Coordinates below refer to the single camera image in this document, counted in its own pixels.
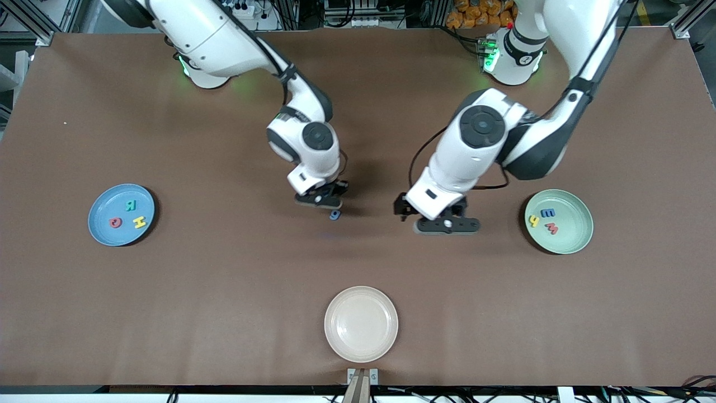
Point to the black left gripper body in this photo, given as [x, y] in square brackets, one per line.
[401, 206]

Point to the blue letter g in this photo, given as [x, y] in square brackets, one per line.
[337, 215]

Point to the yellow lowercase letter h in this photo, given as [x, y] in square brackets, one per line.
[534, 221]

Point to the blue letter E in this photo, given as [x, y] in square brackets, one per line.
[550, 213]

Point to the red letter w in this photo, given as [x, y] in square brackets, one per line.
[551, 228]

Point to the yellow uppercase letter H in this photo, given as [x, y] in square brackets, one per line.
[140, 222]

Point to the teal letter R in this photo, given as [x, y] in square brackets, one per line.
[130, 205]

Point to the red letter Q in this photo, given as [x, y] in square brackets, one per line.
[112, 223]

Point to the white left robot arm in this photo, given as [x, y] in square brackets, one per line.
[458, 168]

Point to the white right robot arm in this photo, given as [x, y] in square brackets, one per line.
[313, 162]

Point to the beige plate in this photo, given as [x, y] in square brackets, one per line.
[361, 324]

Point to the green plate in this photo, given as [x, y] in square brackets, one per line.
[570, 240]

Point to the blue plate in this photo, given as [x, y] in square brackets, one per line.
[120, 235]

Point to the white power strip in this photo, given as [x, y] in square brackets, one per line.
[246, 8]

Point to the orange snack packets bag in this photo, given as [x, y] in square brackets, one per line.
[475, 14]

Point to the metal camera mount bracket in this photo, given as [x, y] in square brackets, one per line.
[362, 386]

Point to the aluminium frame profile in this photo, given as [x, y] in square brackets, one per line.
[681, 31]
[45, 38]

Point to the grey metal side frame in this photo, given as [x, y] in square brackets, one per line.
[17, 67]

